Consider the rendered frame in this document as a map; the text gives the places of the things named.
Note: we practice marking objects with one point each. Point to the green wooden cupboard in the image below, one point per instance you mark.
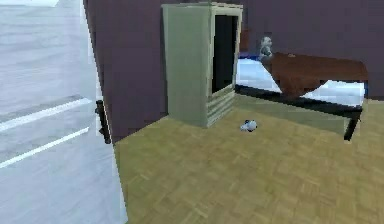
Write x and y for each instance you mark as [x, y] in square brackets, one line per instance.
[190, 66]

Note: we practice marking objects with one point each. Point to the small grey blue object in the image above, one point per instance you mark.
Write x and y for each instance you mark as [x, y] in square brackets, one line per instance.
[249, 125]

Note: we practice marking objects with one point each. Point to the blue pillow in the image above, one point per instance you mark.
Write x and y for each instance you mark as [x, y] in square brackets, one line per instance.
[248, 55]

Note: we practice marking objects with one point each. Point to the grey teddy bear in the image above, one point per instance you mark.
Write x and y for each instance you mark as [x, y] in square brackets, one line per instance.
[265, 47]

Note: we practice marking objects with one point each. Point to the black framed bed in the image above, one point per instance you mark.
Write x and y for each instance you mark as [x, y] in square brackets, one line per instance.
[300, 96]

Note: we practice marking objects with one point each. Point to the brown blanket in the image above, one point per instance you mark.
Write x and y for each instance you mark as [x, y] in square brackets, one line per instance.
[310, 71]

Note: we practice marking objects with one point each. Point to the pale grey room door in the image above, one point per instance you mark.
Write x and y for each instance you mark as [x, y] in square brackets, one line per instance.
[43, 116]

